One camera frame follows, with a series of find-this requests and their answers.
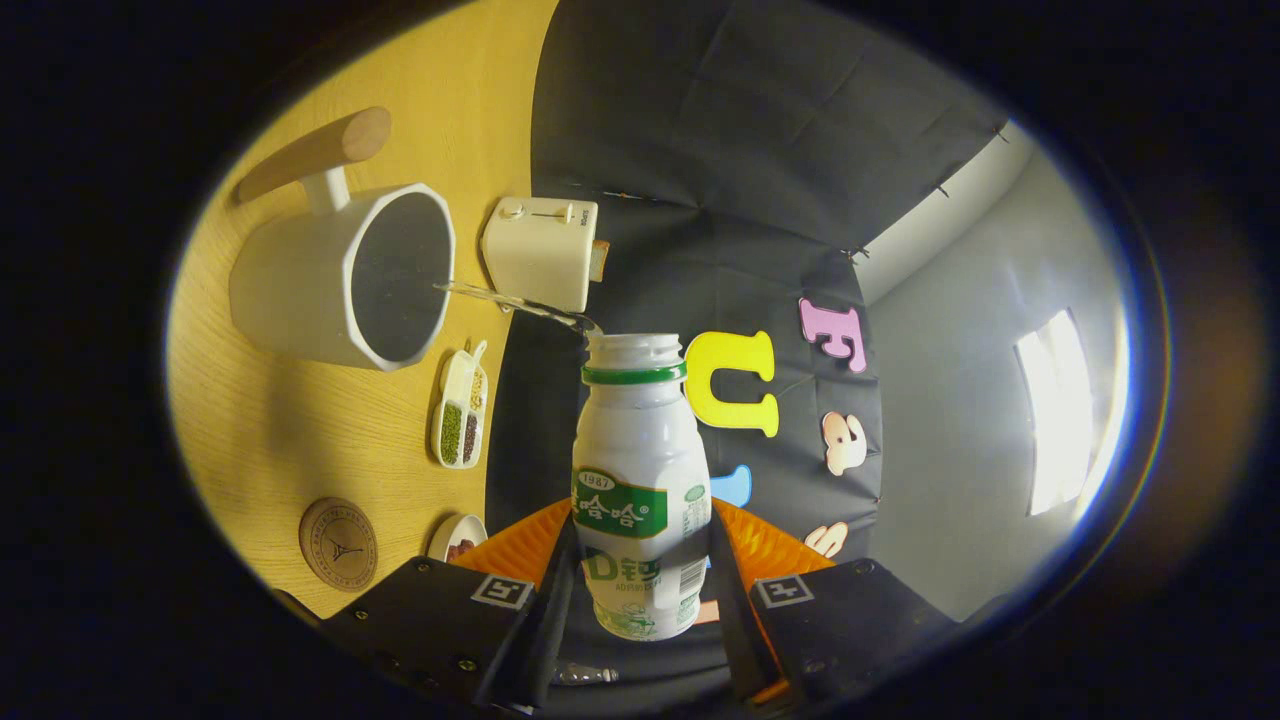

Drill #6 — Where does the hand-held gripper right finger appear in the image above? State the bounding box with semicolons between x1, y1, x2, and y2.
708;497;961;713

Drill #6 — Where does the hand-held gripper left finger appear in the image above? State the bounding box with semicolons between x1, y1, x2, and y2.
320;497;581;716

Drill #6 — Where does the white juice bottle green label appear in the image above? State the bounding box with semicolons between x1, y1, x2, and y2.
571;333;714;642

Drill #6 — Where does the round wooden coaster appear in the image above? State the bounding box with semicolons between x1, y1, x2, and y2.
299;497;379;593

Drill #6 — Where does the clear juice stream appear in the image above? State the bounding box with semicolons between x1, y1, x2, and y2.
433;281;604;338

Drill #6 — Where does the white cup wooden handle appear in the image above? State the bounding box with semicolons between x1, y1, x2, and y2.
228;106;457;373

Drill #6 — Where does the white round plate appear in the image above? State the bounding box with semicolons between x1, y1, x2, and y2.
427;513;489;563

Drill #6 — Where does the white divided dish with beans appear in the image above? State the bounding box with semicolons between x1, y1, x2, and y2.
430;340;491;470

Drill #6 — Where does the wooden table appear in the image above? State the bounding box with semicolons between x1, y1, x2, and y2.
165;0;561;621

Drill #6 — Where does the cream toaster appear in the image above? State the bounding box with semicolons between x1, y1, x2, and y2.
481;196;599;314

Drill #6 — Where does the ceiling light panel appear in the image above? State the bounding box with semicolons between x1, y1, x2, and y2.
1013;308;1096;518

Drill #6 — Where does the black backdrop cloth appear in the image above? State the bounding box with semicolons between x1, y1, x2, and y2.
485;0;1036;716

